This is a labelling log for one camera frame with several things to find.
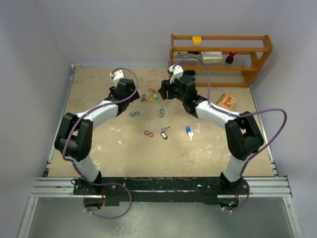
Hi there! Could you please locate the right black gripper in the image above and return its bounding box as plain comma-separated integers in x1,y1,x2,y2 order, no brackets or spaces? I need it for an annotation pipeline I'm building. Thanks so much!
158,75,187,103

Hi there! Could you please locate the key with green tag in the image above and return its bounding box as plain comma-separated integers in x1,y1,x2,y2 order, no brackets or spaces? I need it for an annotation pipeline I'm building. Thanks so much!
153,93,159,100

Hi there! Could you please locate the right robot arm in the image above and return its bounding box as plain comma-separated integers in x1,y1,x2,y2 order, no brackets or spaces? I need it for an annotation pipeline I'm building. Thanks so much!
158,76,264,194

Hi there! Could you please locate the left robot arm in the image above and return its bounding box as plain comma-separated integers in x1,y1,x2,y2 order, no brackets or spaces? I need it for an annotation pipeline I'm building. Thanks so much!
54,78,140,194

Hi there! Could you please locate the blue stapler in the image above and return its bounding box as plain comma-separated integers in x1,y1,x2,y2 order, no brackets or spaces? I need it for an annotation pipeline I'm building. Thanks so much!
183,70,196,81

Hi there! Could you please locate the red carabiner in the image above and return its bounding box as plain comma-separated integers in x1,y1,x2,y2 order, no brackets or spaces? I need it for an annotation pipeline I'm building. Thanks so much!
144,130,154,137

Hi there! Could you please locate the key with blue tag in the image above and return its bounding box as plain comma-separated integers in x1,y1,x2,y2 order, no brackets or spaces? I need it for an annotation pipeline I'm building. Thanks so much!
186,126,194,141

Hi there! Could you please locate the white and red box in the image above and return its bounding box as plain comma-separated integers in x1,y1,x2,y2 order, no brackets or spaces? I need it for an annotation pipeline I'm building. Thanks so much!
201,52,223,63

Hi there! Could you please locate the yellow lidded jar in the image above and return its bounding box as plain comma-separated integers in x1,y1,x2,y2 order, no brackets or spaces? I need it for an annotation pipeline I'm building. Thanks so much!
192,36,202,46

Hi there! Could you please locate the orange spiral notebook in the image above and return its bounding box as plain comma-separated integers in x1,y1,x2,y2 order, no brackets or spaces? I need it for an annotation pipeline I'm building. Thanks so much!
217,93,237,110

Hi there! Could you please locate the red and black stamp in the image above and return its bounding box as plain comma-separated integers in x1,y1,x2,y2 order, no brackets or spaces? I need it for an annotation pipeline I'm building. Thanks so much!
225,52,236,64

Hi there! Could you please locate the wooden shelf rack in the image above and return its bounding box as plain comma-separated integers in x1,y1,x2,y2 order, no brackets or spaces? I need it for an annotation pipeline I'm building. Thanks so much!
168,35,273,87

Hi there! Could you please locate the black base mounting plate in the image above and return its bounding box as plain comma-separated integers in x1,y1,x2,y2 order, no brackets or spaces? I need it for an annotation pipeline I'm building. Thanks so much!
71,177,250,207

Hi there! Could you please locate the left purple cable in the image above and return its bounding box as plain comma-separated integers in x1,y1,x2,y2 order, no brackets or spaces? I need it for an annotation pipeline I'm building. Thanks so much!
61,68,139,220

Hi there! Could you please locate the purple cable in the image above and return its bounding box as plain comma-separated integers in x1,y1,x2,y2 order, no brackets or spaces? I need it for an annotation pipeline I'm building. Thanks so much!
173,56,288,213
61,68,139,220

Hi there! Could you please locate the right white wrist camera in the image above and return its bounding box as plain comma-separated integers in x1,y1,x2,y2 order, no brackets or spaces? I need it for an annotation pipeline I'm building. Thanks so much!
167,64,184,84

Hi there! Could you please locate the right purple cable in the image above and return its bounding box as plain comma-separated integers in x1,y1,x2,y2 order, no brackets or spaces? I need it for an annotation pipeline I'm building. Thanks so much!
173,56,288,213

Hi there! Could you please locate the aluminium rail frame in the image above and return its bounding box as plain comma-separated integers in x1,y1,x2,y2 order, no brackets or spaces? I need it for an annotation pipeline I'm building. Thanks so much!
17,64,303,238

